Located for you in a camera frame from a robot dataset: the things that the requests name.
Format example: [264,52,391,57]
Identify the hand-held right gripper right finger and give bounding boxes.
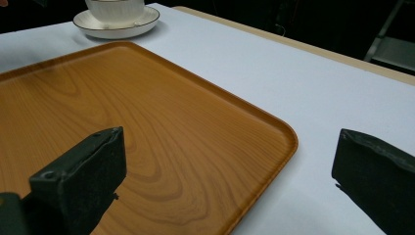
[331,128,415,235]

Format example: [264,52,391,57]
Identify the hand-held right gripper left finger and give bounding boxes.
[28,126,127,235]

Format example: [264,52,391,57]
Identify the wooden tray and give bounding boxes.
[0,40,300,235]

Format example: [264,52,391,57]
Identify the white tablecloth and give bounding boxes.
[0,3,415,235]

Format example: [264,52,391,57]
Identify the metal stand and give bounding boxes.
[363,0,415,73]

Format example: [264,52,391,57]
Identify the white saucer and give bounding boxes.
[72,6,161,40]

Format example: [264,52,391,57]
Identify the white cup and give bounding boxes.
[84,0,146,28]

